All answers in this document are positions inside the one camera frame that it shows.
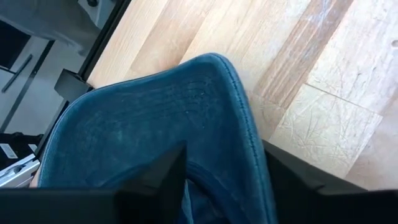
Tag grey furniture piece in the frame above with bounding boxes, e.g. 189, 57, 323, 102
0, 0, 105, 57

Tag silver metal bracket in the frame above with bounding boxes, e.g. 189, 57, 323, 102
0, 154, 41, 189

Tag black box white labels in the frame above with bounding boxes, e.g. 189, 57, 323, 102
0, 132, 44, 170

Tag black table edge frame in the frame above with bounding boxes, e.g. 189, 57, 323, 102
32, 0, 133, 160

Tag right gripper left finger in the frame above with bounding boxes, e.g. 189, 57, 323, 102
0, 141, 187, 224

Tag blue denim cap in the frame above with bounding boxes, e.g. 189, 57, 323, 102
37, 52, 279, 224

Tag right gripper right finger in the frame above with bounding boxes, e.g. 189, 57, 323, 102
262, 139, 398, 224

